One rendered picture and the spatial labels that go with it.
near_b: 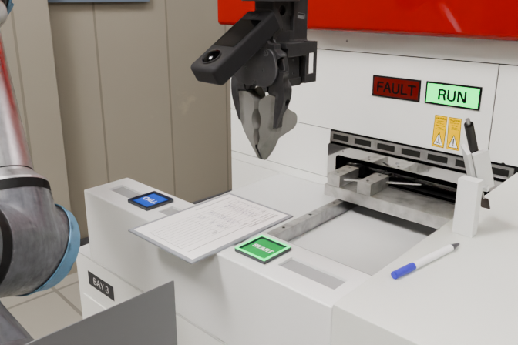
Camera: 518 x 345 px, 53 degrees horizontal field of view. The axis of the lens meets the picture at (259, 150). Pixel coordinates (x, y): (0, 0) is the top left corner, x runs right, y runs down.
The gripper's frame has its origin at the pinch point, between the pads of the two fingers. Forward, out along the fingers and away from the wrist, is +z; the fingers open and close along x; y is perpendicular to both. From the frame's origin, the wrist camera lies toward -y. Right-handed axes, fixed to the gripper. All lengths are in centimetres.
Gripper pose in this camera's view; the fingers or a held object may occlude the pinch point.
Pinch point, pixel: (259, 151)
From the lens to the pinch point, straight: 67.8
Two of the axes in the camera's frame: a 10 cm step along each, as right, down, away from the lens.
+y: 6.8, -2.1, 7.0
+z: 0.0, 9.6, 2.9
